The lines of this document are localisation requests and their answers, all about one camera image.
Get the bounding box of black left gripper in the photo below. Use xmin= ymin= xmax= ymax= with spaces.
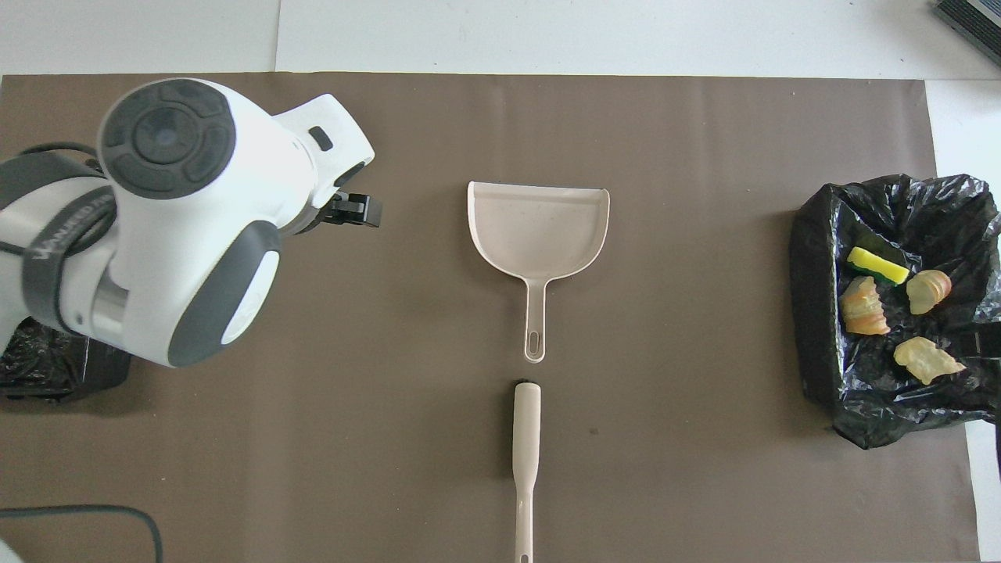
xmin=301 ymin=188 xmax=383 ymax=234

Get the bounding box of pale pastry piece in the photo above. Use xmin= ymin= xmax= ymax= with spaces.
xmin=894 ymin=337 xmax=967 ymax=385

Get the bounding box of small golden croissant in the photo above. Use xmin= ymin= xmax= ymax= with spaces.
xmin=906 ymin=270 xmax=953 ymax=316

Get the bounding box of large striped croissant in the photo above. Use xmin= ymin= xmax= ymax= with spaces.
xmin=841 ymin=275 xmax=891 ymax=336

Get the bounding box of yellow sponge piece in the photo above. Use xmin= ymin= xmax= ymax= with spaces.
xmin=847 ymin=246 xmax=910 ymax=286

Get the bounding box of pale pink plastic dustpan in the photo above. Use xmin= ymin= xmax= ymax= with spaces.
xmin=468 ymin=181 xmax=610 ymax=364

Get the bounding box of beige brush with black bristles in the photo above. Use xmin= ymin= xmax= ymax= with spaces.
xmin=512 ymin=379 xmax=542 ymax=563

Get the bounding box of black bin with crumpled bag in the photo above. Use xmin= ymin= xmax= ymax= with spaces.
xmin=788 ymin=174 xmax=1001 ymax=450

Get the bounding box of black bin with taut bag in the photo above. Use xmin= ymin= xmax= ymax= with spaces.
xmin=0 ymin=317 xmax=132 ymax=403

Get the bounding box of brown paper table mat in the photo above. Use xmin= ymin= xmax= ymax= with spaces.
xmin=0 ymin=73 xmax=982 ymax=563

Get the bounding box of dark grey ribbed device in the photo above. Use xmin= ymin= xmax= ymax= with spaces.
xmin=932 ymin=0 xmax=1001 ymax=65

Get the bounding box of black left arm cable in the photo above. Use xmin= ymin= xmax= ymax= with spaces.
xmin=0 ymin=504 xmax=163 ymax=563

